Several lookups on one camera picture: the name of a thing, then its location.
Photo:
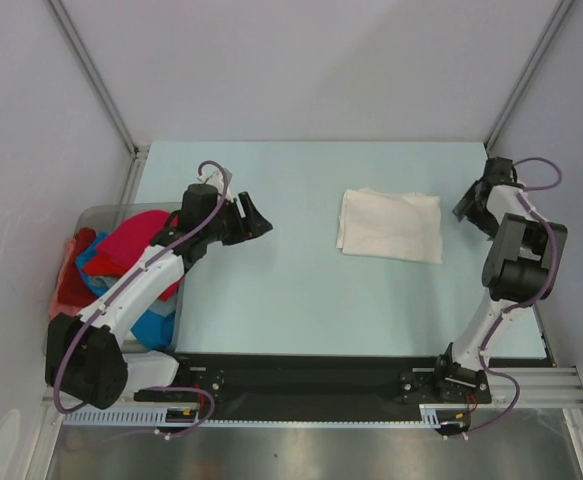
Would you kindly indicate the right aluminium frame post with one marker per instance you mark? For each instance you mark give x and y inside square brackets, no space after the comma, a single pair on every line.
[549,34]

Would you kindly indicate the left aluminium frame post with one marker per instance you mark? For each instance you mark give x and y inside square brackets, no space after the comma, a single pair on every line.
[136,153]

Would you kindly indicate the white slotted cable duct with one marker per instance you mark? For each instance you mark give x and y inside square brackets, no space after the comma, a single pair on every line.
[420,417]

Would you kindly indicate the pink folded t-shirt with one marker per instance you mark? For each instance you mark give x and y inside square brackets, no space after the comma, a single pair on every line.
[56,306]

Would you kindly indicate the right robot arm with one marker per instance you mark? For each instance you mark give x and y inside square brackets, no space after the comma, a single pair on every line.
[520,269]

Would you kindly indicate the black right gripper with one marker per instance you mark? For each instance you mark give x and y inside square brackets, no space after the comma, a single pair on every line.
[478,201]

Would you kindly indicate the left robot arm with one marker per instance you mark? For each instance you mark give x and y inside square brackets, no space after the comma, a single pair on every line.
[84,356]

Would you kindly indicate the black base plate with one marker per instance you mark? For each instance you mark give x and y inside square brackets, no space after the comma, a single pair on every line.
[320,387]

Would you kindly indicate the magenta t-shirt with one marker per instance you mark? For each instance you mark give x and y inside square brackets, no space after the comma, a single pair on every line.
[127,242]

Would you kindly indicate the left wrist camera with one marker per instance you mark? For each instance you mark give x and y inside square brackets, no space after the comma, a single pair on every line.
[215,179]

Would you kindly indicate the aluminium frame post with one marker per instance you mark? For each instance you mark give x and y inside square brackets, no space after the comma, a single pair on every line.
[549,34]
[136,153]

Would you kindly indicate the dark red folded t-shirt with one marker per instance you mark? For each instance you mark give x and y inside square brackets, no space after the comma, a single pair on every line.
[72,289]

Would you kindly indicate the white t-shirt with red print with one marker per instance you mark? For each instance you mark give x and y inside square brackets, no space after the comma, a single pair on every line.
[394,226]

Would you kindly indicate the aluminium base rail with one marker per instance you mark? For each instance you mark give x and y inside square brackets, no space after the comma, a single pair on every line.
[532,429]

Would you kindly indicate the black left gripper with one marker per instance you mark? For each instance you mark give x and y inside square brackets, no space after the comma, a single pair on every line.
[250,226]

